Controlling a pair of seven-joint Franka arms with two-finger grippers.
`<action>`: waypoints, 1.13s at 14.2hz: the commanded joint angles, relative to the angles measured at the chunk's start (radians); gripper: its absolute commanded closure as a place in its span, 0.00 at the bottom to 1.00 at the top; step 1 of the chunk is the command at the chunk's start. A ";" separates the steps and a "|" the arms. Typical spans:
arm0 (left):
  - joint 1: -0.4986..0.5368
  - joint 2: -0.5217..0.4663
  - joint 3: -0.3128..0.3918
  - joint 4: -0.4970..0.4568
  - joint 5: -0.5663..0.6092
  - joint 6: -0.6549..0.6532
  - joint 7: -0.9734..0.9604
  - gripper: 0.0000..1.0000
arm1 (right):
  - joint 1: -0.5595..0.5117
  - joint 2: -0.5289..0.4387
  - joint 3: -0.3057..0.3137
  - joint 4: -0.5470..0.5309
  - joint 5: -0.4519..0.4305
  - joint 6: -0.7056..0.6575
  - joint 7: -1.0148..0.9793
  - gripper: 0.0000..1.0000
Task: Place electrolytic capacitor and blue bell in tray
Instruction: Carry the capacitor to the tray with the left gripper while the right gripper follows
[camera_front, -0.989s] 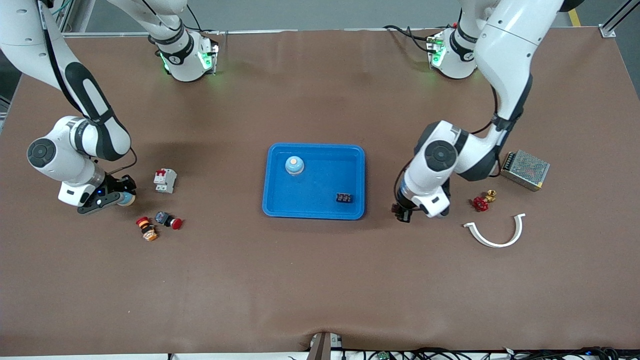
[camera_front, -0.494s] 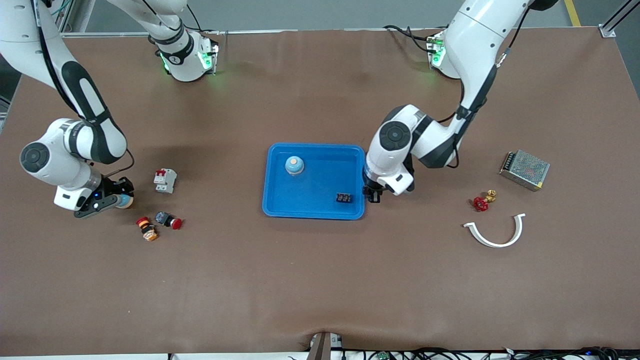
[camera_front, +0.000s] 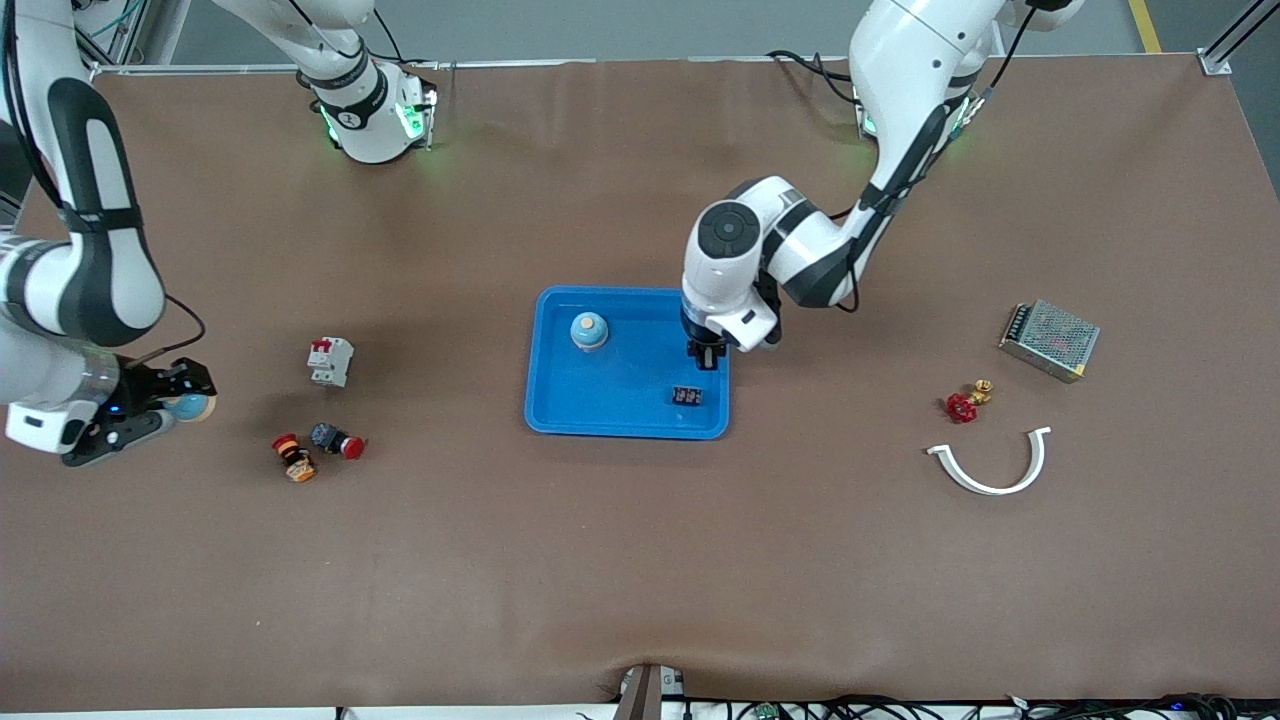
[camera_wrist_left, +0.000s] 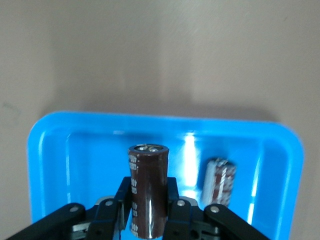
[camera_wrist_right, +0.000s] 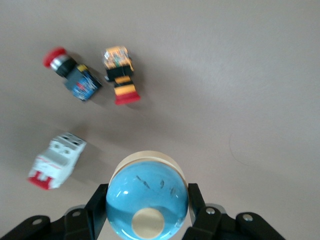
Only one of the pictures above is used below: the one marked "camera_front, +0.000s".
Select blue plastic tray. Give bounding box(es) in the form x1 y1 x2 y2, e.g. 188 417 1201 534
524 286 732 441

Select orange red push button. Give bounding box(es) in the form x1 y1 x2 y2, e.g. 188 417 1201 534
271 432 318 484

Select white red circuit breaker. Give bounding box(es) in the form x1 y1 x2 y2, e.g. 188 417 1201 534
307 337 355 388

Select red emergency stop button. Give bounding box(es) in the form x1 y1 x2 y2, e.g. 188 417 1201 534
308 422 367 461

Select metal mesh power supply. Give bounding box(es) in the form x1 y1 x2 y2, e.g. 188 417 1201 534
998 299 1101 384

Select brass valve with red handle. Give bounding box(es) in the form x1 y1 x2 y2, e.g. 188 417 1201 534
946 379 995 424

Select black cable at arm base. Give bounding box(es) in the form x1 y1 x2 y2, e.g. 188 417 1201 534
766 48 861 106

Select white half-ring pipe clamp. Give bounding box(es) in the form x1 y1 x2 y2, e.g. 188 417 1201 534
926 426 1053 497

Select metal table edge bracket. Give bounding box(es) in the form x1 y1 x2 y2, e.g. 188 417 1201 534
612 663 686 720

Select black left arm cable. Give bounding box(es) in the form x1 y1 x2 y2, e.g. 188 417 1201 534
835 0 1036 313

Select black cables along table edge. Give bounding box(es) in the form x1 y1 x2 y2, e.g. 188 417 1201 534
685 693 1280 720

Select aluminium frame post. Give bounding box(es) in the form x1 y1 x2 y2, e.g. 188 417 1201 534
1198 0 1280 77

